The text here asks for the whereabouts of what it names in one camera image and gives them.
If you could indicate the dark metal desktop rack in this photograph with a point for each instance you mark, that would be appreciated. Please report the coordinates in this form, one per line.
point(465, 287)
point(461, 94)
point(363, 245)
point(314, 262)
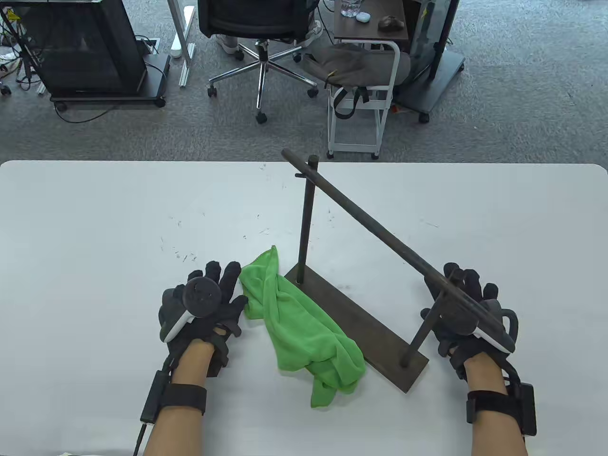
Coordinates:
point(351, 316)

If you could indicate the clear water bottle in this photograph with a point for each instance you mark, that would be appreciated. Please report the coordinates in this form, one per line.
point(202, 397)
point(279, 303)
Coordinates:
point(350, 7)

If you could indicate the silver aluminium rail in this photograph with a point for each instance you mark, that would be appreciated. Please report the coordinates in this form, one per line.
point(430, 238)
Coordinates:
point(186, 66)

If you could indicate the white desk leg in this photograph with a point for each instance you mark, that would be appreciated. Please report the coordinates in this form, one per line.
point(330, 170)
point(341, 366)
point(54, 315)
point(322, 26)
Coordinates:
point(181, 28)

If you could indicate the green square towel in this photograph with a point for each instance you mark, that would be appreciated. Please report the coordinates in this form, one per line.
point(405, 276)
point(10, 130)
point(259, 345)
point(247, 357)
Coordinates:
point(304, 327)

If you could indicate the white cart with brown top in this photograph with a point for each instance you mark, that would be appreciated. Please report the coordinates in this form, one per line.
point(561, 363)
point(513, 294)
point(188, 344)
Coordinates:
point(365, 28)

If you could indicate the white earbuds case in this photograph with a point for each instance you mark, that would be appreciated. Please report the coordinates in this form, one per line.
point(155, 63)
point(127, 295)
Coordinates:
point(363, 17)

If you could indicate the person's right hand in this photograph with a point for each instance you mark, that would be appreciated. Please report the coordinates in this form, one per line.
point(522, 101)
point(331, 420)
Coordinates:
point(449, 327)

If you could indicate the dark rolling stand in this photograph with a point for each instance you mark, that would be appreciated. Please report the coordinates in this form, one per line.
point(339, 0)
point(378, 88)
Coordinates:
point(437, 71)

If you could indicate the black office chair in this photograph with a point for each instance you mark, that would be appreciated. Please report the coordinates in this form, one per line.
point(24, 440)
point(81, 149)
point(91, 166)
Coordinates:
point(259, 28)

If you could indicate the white desktop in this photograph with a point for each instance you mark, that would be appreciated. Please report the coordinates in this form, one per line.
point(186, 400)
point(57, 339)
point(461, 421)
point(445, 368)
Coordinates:
point(118, 228)

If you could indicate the dark computer mouse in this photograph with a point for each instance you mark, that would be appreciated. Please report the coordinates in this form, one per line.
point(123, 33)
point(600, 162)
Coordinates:
point(391, 23)

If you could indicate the black and white left controller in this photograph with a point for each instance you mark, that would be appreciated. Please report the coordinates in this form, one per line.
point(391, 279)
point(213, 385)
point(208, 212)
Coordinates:
point(199, 297)

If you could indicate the black and white right controller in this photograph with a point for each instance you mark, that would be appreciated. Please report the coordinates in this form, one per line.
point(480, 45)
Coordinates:
point(484, 327)

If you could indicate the person's right forearm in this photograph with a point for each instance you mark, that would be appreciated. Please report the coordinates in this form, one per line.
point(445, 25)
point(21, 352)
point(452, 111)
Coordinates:
point(494, 437)

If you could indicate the black cabinet on wheels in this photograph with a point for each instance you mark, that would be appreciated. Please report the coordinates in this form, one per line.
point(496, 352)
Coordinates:
point(80, 47)

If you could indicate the grey bag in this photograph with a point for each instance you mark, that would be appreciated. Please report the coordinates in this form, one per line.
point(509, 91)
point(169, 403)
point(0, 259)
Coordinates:
point(351, 64)

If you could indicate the black and white controller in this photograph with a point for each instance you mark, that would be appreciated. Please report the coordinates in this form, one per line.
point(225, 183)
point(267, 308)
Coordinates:
point(484, 327)
point(199, 297)

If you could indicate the person's left hand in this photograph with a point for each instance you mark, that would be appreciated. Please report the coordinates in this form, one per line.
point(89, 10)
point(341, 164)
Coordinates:
point(228, 313)

